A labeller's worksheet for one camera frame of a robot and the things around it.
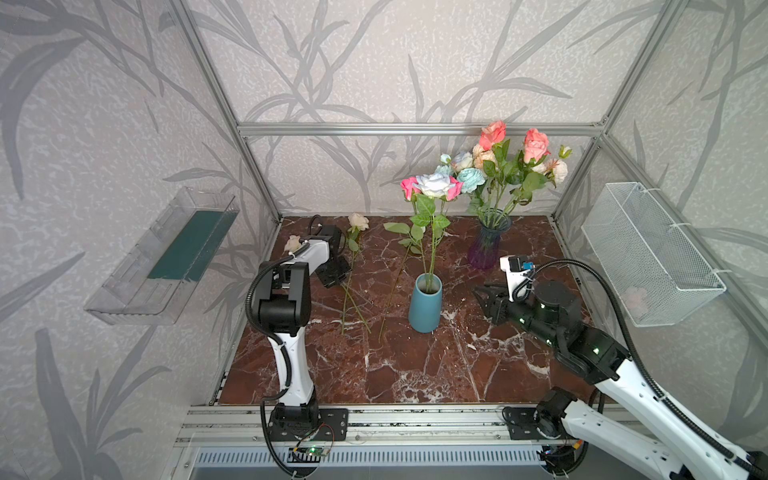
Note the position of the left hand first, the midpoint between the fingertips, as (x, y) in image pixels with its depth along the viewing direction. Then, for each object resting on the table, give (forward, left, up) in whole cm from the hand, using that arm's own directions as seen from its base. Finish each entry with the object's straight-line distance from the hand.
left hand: (347, 268), depth 102 cm
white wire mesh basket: (-21, -74, +32) cm, 83 cm away
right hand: (-19, -37, +26) cm, 49 cm away
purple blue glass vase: (+4, -47, +6) cm, 47 cm away
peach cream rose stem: (+20, -1, 0) cm, 20 cm away
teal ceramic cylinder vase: (-20, -25, +14) cm, 35 cm away
